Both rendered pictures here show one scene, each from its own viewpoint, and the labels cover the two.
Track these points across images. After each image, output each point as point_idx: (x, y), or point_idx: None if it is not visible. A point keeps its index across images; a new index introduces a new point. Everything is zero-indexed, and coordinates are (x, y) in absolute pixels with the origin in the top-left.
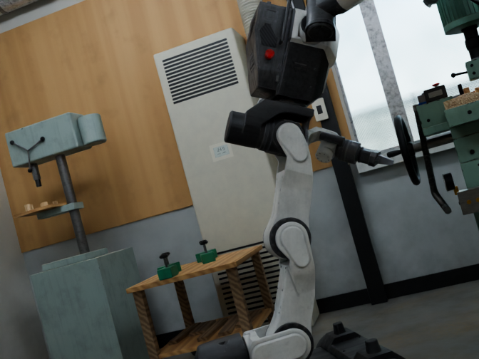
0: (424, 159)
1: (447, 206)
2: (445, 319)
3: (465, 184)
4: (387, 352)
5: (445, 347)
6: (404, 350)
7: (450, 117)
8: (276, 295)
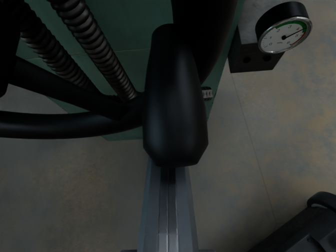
0: (84, 31)
1: (208, 88)
2: (43, 204)
3: (237, 18)
4: None
5: (140, 196)
6: (130, 243)
7: None
8: None
